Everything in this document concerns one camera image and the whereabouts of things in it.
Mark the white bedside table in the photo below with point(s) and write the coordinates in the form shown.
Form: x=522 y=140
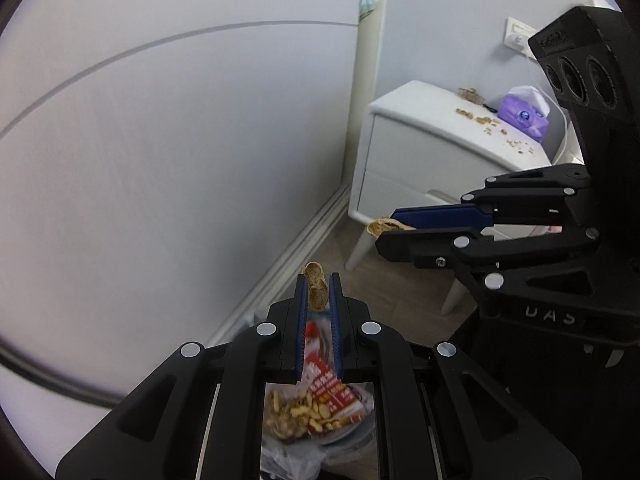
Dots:
x=415 y=150

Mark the purple tissue pack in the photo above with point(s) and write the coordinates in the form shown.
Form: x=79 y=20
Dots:
x=525 y=108

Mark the black camera housing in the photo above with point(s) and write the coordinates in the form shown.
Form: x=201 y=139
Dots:
x=590 y=57

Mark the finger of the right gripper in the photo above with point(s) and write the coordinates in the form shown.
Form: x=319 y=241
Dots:
x=450 y=249
x=548 y=196

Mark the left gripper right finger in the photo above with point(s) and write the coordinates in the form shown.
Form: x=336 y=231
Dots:
x=435 y=417

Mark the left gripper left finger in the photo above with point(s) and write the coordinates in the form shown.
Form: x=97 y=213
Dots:
x=199 y=414

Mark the white wall socket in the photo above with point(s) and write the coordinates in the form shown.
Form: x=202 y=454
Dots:
x=516 y=36

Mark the pile of peanut shells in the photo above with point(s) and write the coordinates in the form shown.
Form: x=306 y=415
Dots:
x=298 y=417

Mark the red snack wrapper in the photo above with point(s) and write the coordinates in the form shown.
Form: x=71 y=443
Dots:
x=333 y=404

